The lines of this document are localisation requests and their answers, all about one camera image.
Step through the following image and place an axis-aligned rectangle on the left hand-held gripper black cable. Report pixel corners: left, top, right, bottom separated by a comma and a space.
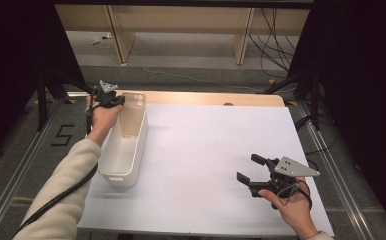
14, 88, 99, 238

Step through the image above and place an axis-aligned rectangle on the small white plug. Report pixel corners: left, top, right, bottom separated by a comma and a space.
89, 32, 114, 46

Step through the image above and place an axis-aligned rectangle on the white paper sheet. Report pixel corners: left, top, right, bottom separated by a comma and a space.
77, 102, 335, 238

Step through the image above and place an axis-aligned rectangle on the person's right hand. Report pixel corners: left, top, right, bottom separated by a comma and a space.
257, 177, 320, 240

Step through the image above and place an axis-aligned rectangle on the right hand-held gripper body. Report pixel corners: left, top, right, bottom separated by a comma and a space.
248, 156, 322, 200

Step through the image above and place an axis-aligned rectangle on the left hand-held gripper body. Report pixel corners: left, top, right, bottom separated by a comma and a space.
93, 79, 119, 109

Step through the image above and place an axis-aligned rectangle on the right hand-held gripper black cable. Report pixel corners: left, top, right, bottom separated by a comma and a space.
275, 179, 313, 212

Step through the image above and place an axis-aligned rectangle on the light wooden table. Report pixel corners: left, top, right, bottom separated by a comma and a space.
114, 89, 286, 108

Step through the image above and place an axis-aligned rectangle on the thin white floor cable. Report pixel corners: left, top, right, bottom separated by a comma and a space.
107, 33, 259, 93

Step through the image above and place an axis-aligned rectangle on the bundle of black hanging cables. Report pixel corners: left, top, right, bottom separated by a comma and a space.
249, 8, 297, 80

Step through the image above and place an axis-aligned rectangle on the person's left hand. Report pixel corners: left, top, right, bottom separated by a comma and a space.
85, 94, 125, 148

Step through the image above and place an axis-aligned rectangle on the black floor cable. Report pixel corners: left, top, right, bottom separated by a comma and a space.
294, 114, 339, 178

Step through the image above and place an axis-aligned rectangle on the hand-held gripper black cable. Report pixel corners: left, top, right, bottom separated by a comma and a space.
14, 88, 99, 238
275, 179, 313, 212

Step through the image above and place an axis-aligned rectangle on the beige phone case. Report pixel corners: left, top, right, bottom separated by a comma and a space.
120, 91, 147, 138

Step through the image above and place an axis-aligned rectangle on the white plastic storage bin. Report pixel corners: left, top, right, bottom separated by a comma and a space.
98, 91, 149, 188

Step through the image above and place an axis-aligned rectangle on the black metal stand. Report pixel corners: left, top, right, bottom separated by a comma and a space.
35, 66, 106, 132
264, 69, 323, 132

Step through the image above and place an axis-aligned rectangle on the light wooden desk frame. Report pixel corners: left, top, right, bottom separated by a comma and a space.
54, 3, 311, 66

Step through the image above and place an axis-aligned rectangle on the aluminium floor rail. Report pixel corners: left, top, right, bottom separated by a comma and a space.
0, 99, 65, 240
297, 101, 371, 240

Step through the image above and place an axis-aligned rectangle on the black curtain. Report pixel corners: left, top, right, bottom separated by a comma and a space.
0, 0, 86, 165
287, 0, 386, 236

